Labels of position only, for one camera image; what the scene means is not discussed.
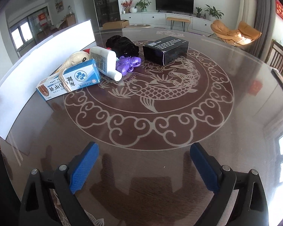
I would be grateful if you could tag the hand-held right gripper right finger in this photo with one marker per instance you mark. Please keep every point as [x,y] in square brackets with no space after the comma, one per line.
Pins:
[204,167]

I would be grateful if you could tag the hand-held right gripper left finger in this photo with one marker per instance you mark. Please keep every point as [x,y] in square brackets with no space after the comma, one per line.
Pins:
[85,167]

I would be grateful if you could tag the white storage box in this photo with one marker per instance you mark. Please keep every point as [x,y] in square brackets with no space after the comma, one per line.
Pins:
[37,58]

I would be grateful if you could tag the blue white medicine box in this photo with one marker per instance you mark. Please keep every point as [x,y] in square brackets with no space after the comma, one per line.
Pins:
[85,75]

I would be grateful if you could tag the purple hair claw clip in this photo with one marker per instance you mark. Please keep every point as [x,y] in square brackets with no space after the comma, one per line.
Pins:
[126,66]

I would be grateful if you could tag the white plastic bottle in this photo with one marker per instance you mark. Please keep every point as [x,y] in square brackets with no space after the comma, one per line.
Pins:
[103,58]

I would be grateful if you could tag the black cardboard box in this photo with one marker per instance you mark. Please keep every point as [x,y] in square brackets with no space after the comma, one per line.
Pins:
[167,49]

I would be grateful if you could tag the dark brown patterned desktop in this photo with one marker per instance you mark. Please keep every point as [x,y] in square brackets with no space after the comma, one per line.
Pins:
[143,164]

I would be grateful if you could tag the red paper sign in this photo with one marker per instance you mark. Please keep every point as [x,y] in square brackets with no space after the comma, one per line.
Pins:
[42,19]

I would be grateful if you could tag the wooden sideboard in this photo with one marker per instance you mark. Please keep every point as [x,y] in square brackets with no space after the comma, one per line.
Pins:
[70,20]

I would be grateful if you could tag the dark remote control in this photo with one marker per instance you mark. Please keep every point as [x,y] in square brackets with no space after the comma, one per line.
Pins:
[281,81]

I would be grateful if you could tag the clear glass bottle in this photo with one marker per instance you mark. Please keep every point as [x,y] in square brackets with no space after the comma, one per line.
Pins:
[70,10]

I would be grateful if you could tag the black fluffy scrunchie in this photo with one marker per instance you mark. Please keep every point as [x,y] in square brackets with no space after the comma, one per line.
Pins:
[122,44]

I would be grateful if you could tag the wooden chair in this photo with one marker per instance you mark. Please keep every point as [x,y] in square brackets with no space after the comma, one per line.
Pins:
[279,58]

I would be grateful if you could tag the orange lounge chair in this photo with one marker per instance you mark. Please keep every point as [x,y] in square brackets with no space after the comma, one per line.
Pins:
[226,31]

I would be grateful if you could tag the brown cardboard box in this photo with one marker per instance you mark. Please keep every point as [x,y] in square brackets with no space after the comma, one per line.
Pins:
[115,25]

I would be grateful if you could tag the dark glass cabinet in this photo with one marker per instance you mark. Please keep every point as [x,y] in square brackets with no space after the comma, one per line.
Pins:
[106,4]

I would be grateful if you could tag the wooden bench with metal legs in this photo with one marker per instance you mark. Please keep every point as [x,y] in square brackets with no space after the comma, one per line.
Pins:
[178,19]

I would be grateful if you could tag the round wooden stool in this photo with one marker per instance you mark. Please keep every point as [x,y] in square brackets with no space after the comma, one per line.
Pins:
[136,26]

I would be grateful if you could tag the small potted plant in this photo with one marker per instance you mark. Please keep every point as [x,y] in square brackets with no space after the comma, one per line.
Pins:
[198,12]

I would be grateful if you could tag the large green potted plant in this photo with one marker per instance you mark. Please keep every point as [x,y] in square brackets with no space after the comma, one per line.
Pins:
[213,11]

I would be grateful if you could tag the white television cabinet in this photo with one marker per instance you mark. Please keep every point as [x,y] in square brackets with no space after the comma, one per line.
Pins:
[151,18]

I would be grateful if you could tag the grey curtain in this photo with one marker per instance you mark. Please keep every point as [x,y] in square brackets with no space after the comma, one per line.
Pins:
[264,16]

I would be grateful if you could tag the red flower arrangement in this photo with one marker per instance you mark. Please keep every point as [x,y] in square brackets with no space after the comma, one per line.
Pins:
[126,6]

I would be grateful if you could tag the white round vase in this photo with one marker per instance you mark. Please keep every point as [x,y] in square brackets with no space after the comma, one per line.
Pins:
[133,10]

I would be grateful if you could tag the black television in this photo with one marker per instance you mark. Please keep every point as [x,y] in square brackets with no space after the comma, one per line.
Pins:
[174,2]

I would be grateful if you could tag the covered standing air conditioner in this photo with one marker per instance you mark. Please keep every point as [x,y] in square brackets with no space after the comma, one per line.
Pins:
[247,4]

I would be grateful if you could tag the leafy potted plant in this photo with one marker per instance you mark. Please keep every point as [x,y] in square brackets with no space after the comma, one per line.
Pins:
[142,4]

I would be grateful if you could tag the framed wall painting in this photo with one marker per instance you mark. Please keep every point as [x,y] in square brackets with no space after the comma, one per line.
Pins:
[58,4]

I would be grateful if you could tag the red wall hanging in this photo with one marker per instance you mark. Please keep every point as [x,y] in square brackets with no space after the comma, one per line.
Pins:
[280,10]

